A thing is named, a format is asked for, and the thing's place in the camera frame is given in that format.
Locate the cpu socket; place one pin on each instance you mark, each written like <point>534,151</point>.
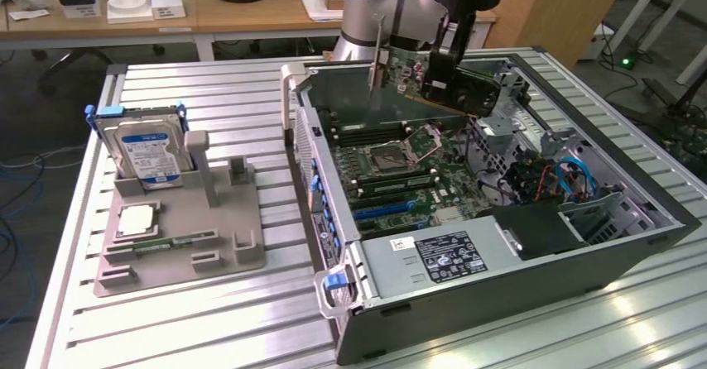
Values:
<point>390,158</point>

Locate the silver cpu chip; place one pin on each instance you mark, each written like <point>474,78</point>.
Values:
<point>137,220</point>

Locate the metal socket cover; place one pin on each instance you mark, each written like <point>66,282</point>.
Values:
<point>429,137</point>

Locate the white box with black top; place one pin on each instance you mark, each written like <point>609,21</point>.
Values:
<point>79,5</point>

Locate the white labelled box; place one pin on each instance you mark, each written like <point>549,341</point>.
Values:
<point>167,7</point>

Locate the white paper slip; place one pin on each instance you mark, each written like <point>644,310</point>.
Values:
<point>27,14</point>

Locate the blue case latch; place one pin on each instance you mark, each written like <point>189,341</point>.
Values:
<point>334,282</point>

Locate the white desk frame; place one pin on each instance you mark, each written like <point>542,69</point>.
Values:
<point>689,67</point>

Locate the silver chipset heatsink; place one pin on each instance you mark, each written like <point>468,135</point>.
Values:
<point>453,217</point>

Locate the long wooden desk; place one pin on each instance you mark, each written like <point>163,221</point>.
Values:
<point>83,27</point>

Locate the green ram stick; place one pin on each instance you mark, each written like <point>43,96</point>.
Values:
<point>163,245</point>

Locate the metal disk bay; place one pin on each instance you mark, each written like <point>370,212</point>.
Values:
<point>509,137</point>
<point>608,216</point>

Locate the green motherboard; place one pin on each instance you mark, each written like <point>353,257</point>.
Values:
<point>442,178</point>

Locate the white box with round recess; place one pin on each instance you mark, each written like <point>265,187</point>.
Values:
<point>130,9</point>

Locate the black expansion slot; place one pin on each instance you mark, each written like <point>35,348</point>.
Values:
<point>378,201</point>

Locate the grey power supply unit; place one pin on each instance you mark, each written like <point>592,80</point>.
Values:
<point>388,261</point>

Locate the black case fan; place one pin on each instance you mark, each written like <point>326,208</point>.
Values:
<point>528,183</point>

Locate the open black pc case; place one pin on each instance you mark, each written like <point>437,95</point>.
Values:
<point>497,303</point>

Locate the silver universal robots arm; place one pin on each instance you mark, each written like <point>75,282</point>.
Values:
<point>370,13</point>

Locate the hard disk with blue carrier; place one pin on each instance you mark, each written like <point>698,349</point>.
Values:
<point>146,154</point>

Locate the white paper sheets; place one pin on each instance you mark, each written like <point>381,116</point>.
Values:
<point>324,7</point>

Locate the grey parts rack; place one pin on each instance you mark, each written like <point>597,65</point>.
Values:
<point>182,220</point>

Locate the installed ram stick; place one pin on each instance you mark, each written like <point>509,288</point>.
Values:
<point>396,185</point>

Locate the green gpu card with bracket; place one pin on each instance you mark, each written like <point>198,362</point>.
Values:
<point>478,94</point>

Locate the device with green light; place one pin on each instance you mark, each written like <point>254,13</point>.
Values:
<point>626,61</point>

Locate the blue expansion slot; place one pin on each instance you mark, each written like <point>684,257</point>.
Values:
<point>388,210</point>

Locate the wooden cabinet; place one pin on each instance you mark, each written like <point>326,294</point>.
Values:
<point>558,13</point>

